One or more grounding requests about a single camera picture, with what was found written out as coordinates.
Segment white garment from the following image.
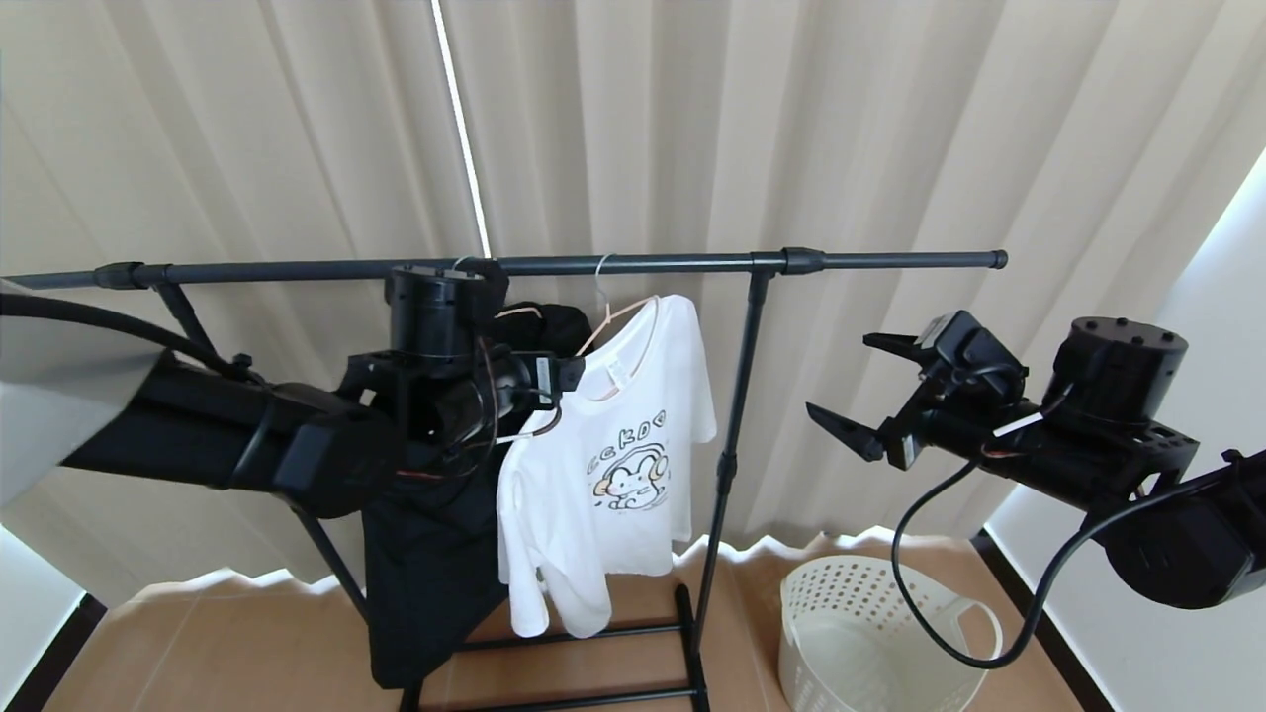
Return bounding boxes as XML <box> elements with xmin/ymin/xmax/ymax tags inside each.
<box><xmin>495</xmin><ymin>293</ymin><xmax>719</xmax><ymax>640</ymax></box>

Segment black clothes rack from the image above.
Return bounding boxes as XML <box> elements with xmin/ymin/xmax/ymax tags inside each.
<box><xmin>0</xmin><ymin>247</ymin><xmax>1010</xmax><ymax>712</ymax></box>

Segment beige curtain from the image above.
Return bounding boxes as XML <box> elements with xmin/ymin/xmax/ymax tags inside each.
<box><xmin>0</xmin><ymin>0</ymin><xmax>1266</xmax><ymax>606</ymax></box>

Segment white laundry basket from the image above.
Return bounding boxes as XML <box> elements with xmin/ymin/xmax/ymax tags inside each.
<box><xmin>778</xmin><ymin>555</ymin><xmax>1004</xmax><ymax>712</ymax></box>

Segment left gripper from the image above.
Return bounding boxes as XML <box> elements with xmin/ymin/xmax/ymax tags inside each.
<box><xmin>499</xmin><ymin>348</ymin><xmax>587</xmax><ymax>416</ymax></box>

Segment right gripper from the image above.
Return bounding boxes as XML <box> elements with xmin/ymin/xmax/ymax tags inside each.
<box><xmin>806</xmin><ymin>332</ymin><xmax>1020</xmax><ymax>472</ymax></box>

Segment black shorts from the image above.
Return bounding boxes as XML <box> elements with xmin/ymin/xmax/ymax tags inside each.
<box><xmin>362</xmin><ymin>301</ymin><xmax>596</xmax><ymax>691</ymax></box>

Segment pink clothes hanger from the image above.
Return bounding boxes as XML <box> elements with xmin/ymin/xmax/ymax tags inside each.
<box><xmin>574</xmin><ymin>254</ymin><xmax>662</xmax><ymax>401</ymax></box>
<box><xmin>450</xmin><ymin>255</ymin><xmax>545</xmax><ymax>322</ymax></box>

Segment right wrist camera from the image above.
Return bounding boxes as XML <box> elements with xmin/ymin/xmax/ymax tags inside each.
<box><xmin>915</xmin><ymin>310</ymin><xmax>1030</xmax><ymax>397</ymax></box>

